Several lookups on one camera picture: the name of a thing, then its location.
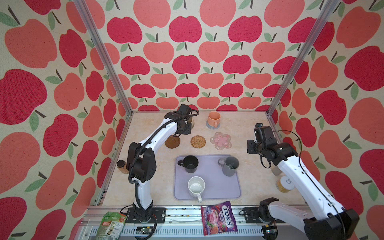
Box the cream beige mug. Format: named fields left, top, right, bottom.
left=188, top=118, right=195, bottom=129

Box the brown wooden round coaster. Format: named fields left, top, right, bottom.
left=165, top=136, right=181, bottom=149

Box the woven rattan round coaster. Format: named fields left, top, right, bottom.
left=191, top=136, right=206, bottom=149

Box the peach orange mug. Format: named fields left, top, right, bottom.
left=207, top=111, right=221, bottom=127

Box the black mug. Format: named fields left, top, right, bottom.
left=177, top=155, right=199, bottom=174

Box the pink flower coaster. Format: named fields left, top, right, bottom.
left=210, top=132, right=232, bottom=151

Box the grey woven round coaster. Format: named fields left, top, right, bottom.
left=206, top=121, right=221, bottom=130

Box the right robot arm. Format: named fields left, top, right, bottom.
left=247, top=139, right=360, bottom=240

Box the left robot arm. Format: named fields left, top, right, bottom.
left=126, top=104, right=199, bottom=223

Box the grey jar dark lid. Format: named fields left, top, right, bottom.
left=272, top=166, right=282, bottom=176

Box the grey mug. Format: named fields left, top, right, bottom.
left=218, top=157, right=240, bottom=177

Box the yellow jar white lid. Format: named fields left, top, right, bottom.
left=276, top=176, right=295, bottom=193

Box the white mug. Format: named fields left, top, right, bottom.
left=188, top=176, right=206, bottom=203

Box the lavender tray mat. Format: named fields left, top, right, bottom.
left=174, top=155, right=242, bottom=201

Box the brown spice jar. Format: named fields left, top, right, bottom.
left=117, top=160, right=129, bottom=174

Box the purple Fox's candy bag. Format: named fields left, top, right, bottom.
left=201, top=201, right=238, bottom=236

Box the green snack packet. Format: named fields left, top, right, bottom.
left=96, top=212, right=127, bottom=240

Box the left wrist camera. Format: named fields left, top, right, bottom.
left=178, top=104, right=192, bottom=116

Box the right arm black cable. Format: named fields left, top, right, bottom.
left=259, top=129, right=349, bottom=240

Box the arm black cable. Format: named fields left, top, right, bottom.
left=259, top=129, right=349, bottom=240
left=128, top=109, right=200, bottom=240

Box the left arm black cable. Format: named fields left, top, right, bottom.
left=128, top=109, right=200, bottom=240

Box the aluminium front rail frame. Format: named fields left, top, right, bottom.
left=69, top=205, right=308, bottom=240

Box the left corner aluminium post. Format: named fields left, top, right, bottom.
left=74, top=1, right=133, bottom=117

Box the corner aluminium post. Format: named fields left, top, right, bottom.
left=74, top=1, right=133, bottom=117
left=266, top=0, right=341, bottom=117

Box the right corner aluminium post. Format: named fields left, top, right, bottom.
left=266, top=0, right=341, bottom=117

